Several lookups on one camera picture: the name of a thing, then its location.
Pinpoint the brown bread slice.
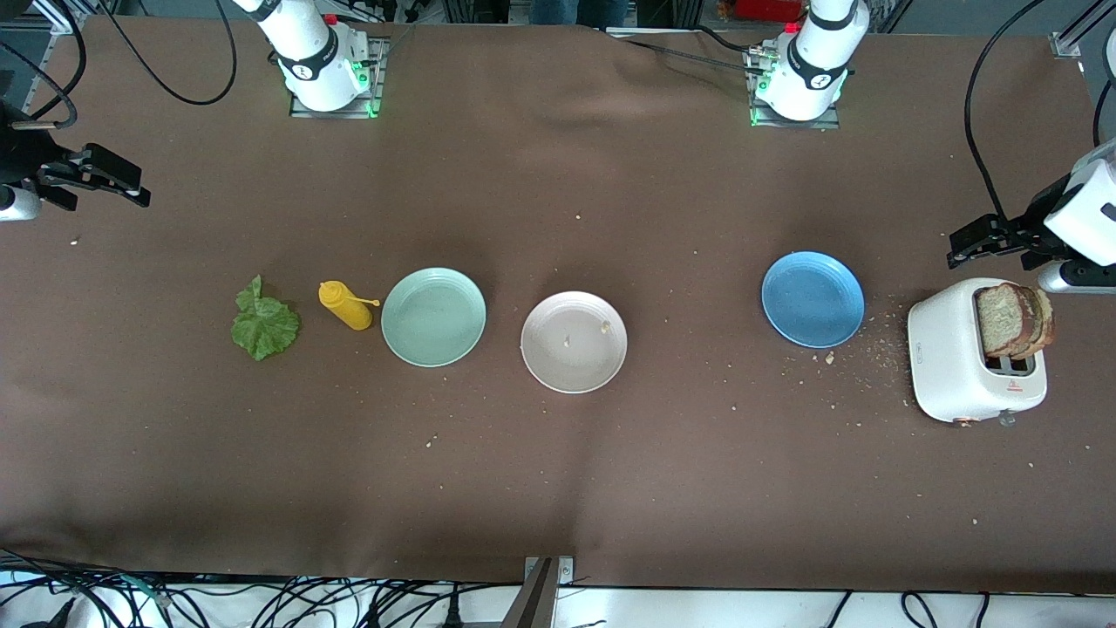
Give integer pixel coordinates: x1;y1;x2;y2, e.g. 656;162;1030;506
975;282;1038;358
1022;288;1056;360

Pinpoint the green lettuce leaf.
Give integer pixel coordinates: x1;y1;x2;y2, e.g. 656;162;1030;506
230;275;302;362

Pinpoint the yellow mustard squeeze bottle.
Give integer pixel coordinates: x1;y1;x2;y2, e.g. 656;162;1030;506
318;280;381;331

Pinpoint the blue plate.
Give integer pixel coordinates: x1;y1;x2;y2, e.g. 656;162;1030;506
761;251;866;349

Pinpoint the pale green plate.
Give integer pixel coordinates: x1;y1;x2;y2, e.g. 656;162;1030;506
381;267;487;368

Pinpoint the beige plate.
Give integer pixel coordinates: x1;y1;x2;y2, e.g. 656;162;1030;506
521;290;629;394

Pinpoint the white two-slot toaster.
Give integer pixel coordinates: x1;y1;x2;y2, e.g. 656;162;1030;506
907;277;1049;428

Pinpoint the red box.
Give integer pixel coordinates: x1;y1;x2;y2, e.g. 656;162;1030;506
732;0;807;23

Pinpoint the brown tablecloth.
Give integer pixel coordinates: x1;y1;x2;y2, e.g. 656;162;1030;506
0;16;1116;596

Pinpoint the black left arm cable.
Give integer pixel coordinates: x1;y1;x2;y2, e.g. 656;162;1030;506
1094;80;1116;147
963;0;1047;223

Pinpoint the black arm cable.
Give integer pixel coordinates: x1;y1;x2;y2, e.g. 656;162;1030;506
963;0;1047;223
96;0;238;107
0;0;88;130
1094;80;1116;147

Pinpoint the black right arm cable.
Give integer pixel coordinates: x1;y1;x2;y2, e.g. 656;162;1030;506
0;0;88;130
96;0;238;107

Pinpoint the aluminium frame rail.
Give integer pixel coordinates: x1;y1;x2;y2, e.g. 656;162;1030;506
1051;0;1116;60
17;0;88;114

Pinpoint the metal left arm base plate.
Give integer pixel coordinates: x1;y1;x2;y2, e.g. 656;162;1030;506
748;44;842;130

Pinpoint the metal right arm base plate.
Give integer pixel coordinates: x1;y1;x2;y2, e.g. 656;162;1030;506
289;37;384;119

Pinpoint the black cable on tablecloth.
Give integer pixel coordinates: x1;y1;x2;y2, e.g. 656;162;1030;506
623;39;766;75

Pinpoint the teal floor cable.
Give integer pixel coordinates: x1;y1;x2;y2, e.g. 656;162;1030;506
109;571;175;611

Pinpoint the metal mounting bracket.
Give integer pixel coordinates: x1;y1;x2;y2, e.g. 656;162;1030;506
523;556;576;587

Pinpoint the grey camera pole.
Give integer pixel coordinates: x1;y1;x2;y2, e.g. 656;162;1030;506
500;558;559;628

